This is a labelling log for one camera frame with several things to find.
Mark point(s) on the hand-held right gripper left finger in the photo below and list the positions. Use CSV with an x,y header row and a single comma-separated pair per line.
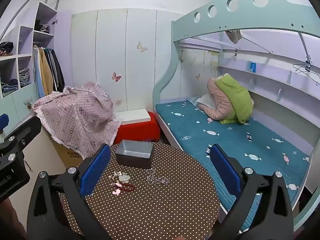
x,y
96,172

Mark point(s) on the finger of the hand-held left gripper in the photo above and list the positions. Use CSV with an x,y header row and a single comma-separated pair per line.
x,y
27,130
3,121

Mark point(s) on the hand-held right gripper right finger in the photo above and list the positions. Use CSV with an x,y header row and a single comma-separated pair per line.
x,y
225,172

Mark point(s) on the pink butterfly hair clip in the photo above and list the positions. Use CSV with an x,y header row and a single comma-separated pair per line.
x,y
116,192

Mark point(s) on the grey metal box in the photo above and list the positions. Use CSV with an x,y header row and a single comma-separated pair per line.
x,y
135,161

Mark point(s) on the person's left forearm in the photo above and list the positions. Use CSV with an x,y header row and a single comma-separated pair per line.
x,y
8,220

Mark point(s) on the brown drawer knob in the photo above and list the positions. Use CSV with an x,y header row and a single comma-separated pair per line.
x,y
30,106

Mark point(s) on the cream cabinet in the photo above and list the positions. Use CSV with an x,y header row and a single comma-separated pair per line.
x,y
42,150

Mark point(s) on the folded blue jeans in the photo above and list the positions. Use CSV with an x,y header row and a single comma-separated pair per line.
x,y
10,86

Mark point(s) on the teal candy-print mattress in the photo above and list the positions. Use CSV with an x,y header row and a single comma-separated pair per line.
x,y
225,135

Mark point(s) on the pink checked bear-print cloth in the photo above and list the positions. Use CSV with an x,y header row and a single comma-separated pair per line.
x,y
75,115

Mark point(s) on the red ottoman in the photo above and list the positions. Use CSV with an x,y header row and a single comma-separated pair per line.
x,y
140,132

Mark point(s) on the row of hanging clothes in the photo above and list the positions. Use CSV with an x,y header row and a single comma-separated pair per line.
x,y
47,70

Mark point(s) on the white board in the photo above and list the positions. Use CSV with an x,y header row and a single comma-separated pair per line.
x,y
132,116

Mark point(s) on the round brown polka-dot table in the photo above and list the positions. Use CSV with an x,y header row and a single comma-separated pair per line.
x,y
162,210

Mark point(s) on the white pillow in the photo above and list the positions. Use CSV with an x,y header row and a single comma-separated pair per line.
x,y
206,101

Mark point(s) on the dark folded clothes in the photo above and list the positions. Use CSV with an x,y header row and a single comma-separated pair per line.
x,y
6,47

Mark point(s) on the green quilt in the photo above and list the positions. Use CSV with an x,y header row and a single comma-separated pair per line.
x,y
237,97

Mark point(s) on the purple and white shelf unit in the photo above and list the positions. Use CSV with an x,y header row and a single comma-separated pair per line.
x,y
25,37

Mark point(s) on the pink and brown butterfly sticker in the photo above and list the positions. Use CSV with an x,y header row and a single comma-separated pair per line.
x,y
116,77

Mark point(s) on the small orange butterfly sticker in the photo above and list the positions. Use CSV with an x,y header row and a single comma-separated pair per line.
x,y
198,76

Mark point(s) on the grey and black folded clothes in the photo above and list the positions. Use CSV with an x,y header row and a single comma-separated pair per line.
x,y
42,27

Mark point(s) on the blue card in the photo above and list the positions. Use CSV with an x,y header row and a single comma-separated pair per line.
x,y
252,66

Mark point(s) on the white wardrobe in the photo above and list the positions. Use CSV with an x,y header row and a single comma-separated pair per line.
x,y
110,42

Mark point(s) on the black hanging tag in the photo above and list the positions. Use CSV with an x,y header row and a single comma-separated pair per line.
x,y
307,65

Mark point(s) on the grey hanging cloth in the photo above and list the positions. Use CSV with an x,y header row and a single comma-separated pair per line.
x,y
235,36

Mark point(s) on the light green bunk bed frame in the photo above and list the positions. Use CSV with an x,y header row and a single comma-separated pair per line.
x,y
250,17

